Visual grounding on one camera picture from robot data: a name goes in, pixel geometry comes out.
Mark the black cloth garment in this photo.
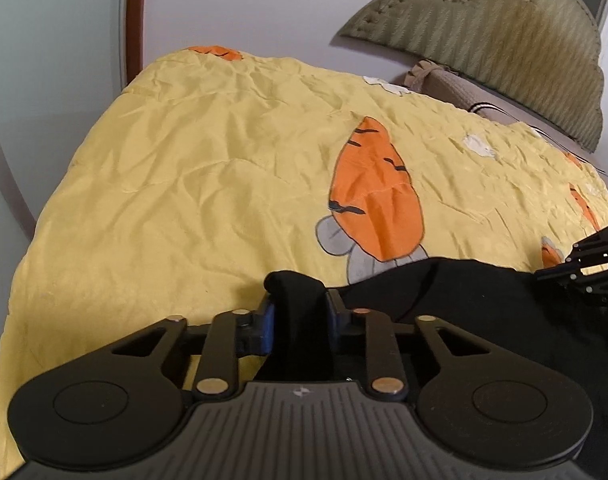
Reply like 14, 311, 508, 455
255, 258, 608, 479

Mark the olive green padded headboard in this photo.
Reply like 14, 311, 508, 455
339, 0, 604, 152

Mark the yellow carrot print quilt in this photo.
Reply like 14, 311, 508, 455
0, 47, 608, 478

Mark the beige striped pillow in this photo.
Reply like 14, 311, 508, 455
404, 60, 607, 178

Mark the frosted glass sliding door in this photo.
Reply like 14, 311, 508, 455
0, 0, 131, 241

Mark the brown wooden door frame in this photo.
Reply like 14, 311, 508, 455
125, 0, 144, 84

